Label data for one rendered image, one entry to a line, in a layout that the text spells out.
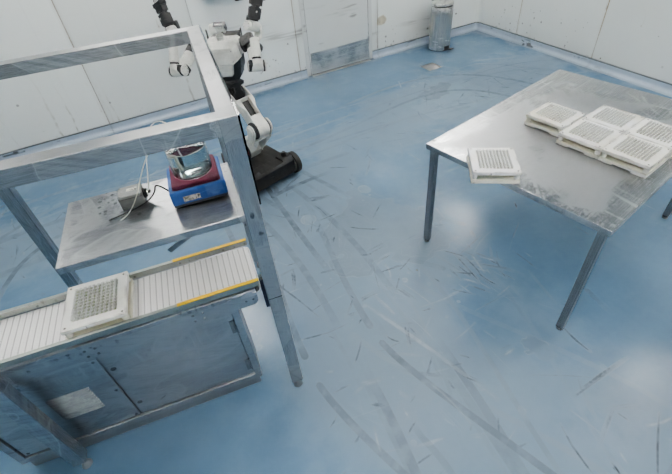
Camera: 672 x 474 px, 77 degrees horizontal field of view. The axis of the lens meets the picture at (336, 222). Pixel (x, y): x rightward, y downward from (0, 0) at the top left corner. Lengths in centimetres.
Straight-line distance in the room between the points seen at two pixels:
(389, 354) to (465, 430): 55
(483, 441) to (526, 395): 35
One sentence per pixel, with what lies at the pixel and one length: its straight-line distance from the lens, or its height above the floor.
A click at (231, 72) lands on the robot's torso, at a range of 351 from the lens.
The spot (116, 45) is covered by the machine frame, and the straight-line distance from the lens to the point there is 227.
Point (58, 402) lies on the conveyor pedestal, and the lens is 239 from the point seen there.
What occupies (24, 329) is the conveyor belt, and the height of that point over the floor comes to 82.
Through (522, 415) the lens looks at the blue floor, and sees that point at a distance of 251.
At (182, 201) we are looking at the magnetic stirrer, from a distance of 162.
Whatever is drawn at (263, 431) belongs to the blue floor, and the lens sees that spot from 244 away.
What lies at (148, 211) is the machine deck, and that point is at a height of 126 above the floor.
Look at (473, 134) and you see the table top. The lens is 280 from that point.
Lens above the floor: 219
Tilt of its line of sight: 41 degrees down
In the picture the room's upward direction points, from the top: 6 degrees counter-clockwise
